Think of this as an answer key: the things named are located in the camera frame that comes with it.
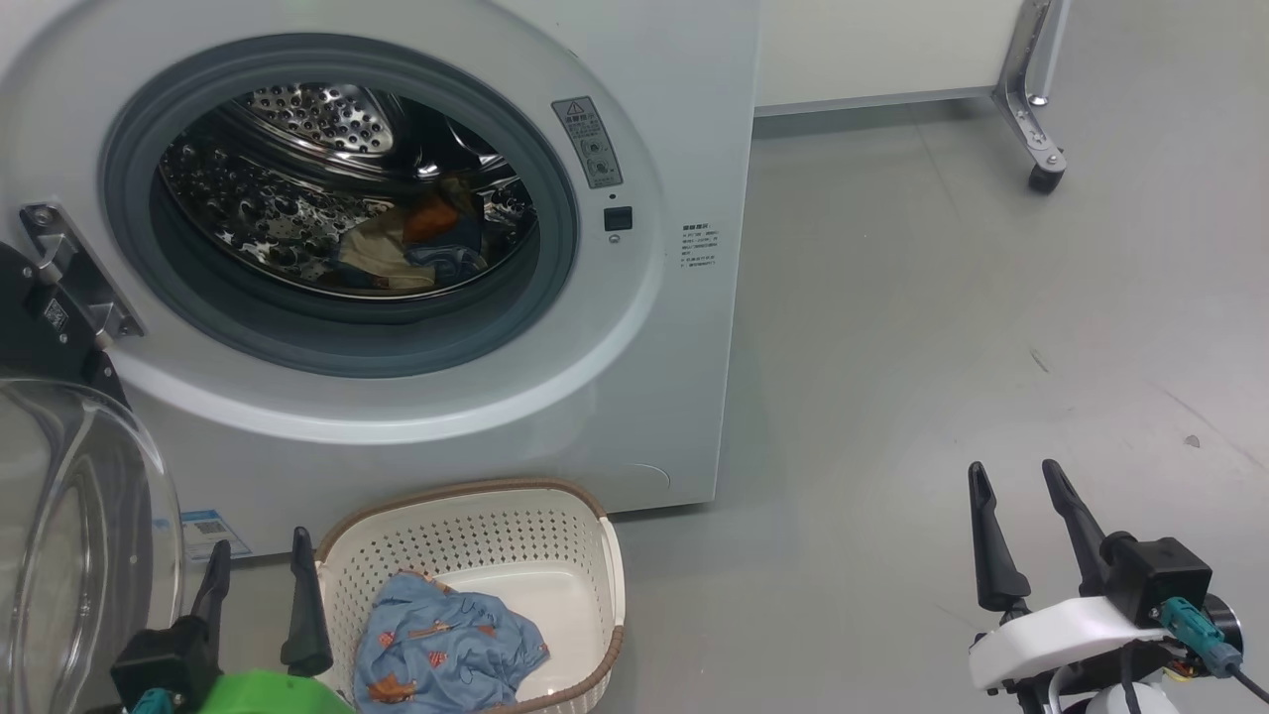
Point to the cream perforated basket brown rim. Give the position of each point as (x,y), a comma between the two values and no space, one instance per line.
(476,531)

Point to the stainless steel washing machine drum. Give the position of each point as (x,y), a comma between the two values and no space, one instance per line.
(258,198)

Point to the metal door hinge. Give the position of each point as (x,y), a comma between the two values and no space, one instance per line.
(84,278)

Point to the white front-load washing machine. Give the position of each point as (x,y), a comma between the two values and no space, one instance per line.
(644,377)

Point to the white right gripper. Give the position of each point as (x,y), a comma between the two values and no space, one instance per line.
(1061,640)

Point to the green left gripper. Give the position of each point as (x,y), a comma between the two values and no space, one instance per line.
(273,694)

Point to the blue cartoon print garment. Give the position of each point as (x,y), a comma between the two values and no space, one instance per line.
(446,645)

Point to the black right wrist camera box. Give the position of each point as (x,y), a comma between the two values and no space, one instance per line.
(1155,580)

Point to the blue energy label sticker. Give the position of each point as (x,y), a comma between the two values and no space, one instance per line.
(218,531)

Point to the grey warning sticker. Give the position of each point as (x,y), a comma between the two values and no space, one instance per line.
(590,139)

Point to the black printed text label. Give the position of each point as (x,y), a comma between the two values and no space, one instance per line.
(699,246)

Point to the black door lock socket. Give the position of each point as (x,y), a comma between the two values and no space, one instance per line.
(618,218)

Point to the cream bear print garment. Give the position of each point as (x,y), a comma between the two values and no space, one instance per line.
(382,253)

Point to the round washing machine door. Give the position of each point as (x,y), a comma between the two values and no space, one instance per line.
(89,516)

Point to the grey metal leg with caster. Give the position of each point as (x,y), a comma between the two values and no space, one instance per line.
(1031,89)

